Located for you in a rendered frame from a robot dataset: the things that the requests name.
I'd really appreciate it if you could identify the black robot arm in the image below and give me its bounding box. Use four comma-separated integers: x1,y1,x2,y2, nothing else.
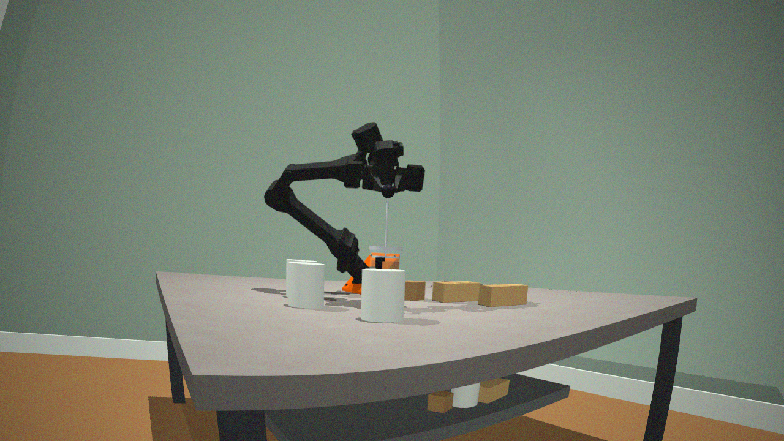
264,122,404,284

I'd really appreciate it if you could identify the dark grey lower shelf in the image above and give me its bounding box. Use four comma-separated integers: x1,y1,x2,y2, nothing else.
264,374,570,441

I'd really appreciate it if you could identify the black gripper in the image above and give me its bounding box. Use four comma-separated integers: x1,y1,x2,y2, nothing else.
344,156,425,193

